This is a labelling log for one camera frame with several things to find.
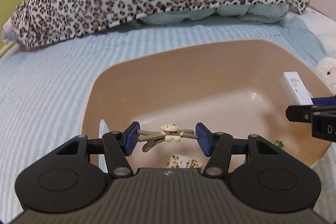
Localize white slim box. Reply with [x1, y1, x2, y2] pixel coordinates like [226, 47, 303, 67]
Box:
[279, 72, 313, 105]

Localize green patterned snack packet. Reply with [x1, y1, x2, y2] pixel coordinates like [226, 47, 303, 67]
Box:
[274, 140, 284, 148]

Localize floral fabric scrunchie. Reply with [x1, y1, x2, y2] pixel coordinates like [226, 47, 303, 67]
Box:
[165, 154, 203, 172]

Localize bear hair clip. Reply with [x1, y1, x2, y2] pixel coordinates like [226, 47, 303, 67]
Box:
[137, 123, 198, 152]

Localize white fluffy plush toy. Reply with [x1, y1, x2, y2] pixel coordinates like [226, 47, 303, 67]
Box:
[315, 32, 336, 90]

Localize beige plastic storage bin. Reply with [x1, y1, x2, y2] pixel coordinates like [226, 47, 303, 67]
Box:
[81, 40, 330, 166]

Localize blue striped bed sheet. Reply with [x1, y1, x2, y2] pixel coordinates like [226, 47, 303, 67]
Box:
[1, 10, 335, 223]

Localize teal quilted pillow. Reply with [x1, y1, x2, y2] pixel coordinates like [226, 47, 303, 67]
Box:
[140, 3, 289, 25]

